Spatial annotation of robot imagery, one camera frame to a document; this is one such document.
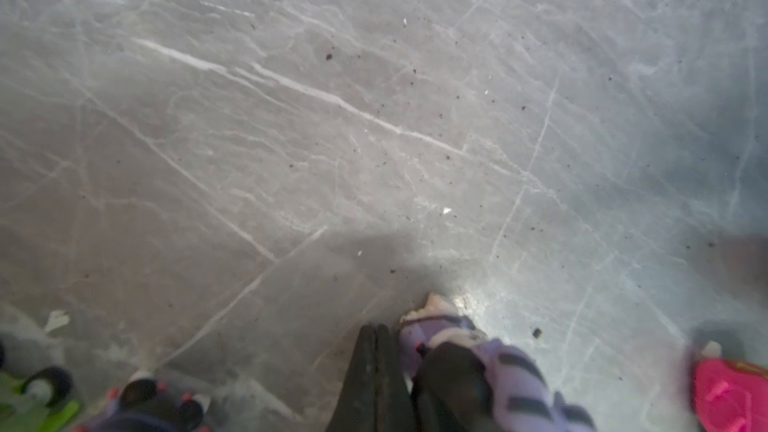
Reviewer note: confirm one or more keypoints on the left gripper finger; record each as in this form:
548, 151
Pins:
374, 396

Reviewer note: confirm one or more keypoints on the light purple figure toy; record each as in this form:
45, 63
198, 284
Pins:
146, 403

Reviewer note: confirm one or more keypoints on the green orange toy car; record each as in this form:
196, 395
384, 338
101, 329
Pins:
41, 402

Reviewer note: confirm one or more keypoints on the pink green toy car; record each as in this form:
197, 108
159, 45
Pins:
728, 395

